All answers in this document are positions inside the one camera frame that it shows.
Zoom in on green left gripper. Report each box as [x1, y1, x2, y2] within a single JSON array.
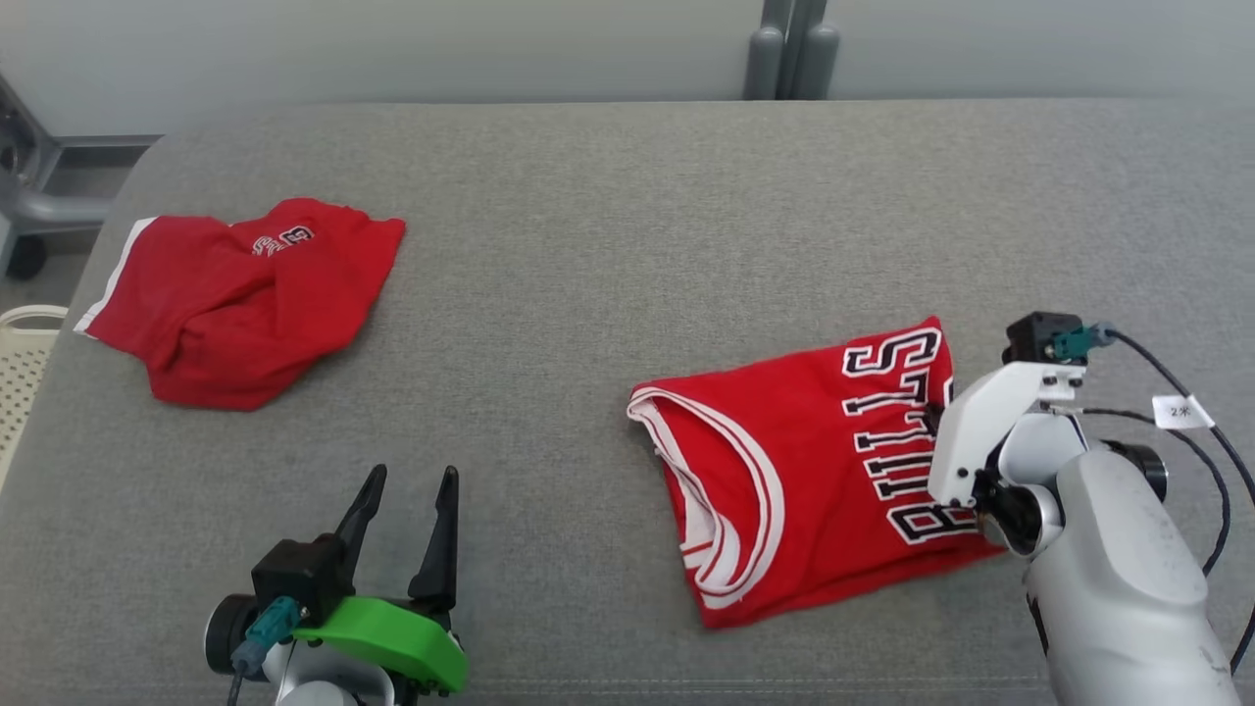
[[292, 464, 471, 698]]

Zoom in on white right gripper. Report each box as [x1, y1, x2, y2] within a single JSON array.
[[926, 361, 1088, 510]]

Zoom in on red Bulls basketball jersey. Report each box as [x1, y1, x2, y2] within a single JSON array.
[[627, 314, 1008, 630]]

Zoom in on red Bulls 23 shorts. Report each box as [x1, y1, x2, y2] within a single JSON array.
[[74, 196, 408, 413]]

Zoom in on grey fabric sofa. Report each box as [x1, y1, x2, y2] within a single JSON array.
[[0, 98, 1255, 706]]

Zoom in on cream perforated laundry basket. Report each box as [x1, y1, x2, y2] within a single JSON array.
[[0, 305, 70, 491]]

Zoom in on black caster wheel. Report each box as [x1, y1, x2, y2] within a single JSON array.
[[5, 235, 49, 281]]

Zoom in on black left camera cable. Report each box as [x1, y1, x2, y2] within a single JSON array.
[[226, 595, 302, 706]]

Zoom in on black camera cable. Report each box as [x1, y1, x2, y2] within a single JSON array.
[[1051, 322, 1255, 678], [226, 595, 302, 706]]

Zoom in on black right camera cable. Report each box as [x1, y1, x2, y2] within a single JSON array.
[[1051, 322, 1255, 678]]

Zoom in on white cable label tag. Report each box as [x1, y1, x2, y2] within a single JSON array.
[[1151, 393, 1218, 431]]

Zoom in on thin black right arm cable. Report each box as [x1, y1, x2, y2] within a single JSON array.
[[1061, 406, 1233, 580]]

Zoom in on grey metal double post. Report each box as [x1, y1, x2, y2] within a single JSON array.
[[742, 0, 842, 101]]

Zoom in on grey metal frame with hinge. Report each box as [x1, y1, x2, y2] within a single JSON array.
[[0, 74, 164, 280]]

